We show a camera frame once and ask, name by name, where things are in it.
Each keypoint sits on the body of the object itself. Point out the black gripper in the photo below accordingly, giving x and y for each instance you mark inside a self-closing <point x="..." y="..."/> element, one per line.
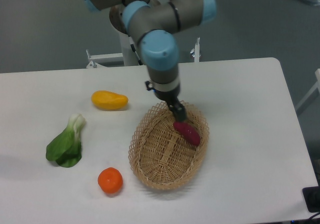
<point x="170" y="96"/>

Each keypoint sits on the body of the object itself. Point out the yellow mango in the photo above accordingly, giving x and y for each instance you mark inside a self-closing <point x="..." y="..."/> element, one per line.
<point x="107" y="100"/>

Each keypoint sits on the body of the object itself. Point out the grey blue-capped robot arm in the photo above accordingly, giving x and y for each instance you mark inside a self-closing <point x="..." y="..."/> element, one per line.
<point x="151" y="29"/>

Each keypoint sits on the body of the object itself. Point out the purple sweet potato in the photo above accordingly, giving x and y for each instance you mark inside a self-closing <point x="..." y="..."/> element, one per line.
<point x="189" y="133"/>

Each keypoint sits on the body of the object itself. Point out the woven wicker basket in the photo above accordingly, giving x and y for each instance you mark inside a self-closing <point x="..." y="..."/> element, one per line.
<point x="159" y="156"/>

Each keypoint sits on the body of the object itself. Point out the orange tangerine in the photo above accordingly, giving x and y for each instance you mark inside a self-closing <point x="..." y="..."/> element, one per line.
<point x="110" y="180"/>

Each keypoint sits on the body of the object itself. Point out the green bok choy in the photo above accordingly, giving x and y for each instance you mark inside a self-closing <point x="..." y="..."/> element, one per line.
<point x="66" y="148"/>

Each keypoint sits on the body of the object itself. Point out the black device at table corner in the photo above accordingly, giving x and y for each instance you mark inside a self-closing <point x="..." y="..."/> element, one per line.
<point x="312" y="198"/>

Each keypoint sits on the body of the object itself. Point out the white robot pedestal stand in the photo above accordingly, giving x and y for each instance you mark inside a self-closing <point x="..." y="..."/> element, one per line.
<point x="127" y="57"/>

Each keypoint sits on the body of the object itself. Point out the white frame at right edge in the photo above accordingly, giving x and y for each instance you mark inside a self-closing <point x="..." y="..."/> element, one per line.
<point x="312" y="94"/>

